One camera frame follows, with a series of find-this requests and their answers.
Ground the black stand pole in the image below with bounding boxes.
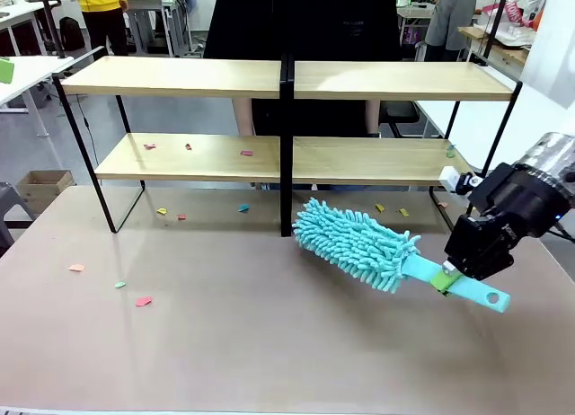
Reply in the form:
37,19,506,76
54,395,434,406
475,0,513,68
38,0,66,59

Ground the person in gray shorts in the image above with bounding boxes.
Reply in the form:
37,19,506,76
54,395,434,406
423,0,478,63

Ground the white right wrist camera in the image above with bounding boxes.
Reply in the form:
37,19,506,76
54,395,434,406
440,165,485,197

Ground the teal microfiber duster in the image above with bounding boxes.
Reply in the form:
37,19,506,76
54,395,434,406
291,198,512,317

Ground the black backpack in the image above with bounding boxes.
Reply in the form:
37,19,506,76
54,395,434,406
58,16,86,53

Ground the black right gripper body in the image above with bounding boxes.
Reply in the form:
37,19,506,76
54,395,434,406
444,162,564,282

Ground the white side table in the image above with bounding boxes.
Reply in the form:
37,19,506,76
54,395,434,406
0,54,105,138

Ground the person in black clothes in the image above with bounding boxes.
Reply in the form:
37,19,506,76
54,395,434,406
203,0,404,140

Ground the person's right forearm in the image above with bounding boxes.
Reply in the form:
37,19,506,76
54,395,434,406
233,98,257,137

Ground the wooden background table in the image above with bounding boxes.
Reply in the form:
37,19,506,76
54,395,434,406
457,25,535,68

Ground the person's left forearm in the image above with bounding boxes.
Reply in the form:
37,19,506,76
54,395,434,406
365,99,382,134

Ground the person in yellow jacket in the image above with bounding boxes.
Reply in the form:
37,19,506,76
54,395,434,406
67,0,129,57

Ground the white background desk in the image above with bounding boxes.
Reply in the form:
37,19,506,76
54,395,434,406
125,0,194,57

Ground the cardboard box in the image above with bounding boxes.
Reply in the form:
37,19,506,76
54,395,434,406
16,169,75,215

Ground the pink printed bag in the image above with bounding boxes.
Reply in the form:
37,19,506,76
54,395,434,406
504,0,526,27

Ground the gray stool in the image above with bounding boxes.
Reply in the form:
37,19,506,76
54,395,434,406
0,181,36,255

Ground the black chair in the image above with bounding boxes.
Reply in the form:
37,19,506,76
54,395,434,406
379,100,424,138

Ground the wooden shelf unit black frame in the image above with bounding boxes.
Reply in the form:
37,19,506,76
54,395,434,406
286,50,525,239
52,55,289,239

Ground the white panel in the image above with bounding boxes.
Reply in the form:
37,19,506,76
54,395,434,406
519,0,575,110

